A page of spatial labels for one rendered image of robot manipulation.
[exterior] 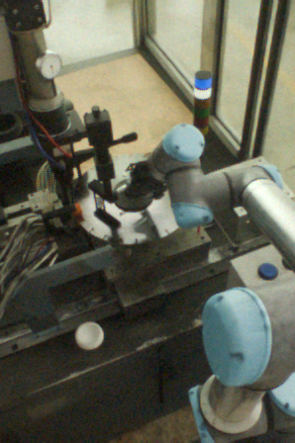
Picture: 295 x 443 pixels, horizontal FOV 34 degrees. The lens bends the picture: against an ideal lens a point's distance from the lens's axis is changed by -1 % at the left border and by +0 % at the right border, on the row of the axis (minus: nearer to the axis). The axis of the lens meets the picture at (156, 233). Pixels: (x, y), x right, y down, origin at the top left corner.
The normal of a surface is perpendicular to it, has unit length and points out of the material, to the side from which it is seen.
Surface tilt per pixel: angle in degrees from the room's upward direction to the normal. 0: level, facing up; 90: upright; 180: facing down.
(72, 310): 0
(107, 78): 0
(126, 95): 0
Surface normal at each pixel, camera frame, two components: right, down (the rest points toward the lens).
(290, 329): 0.08, -0.20
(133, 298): -0.03, -0.62
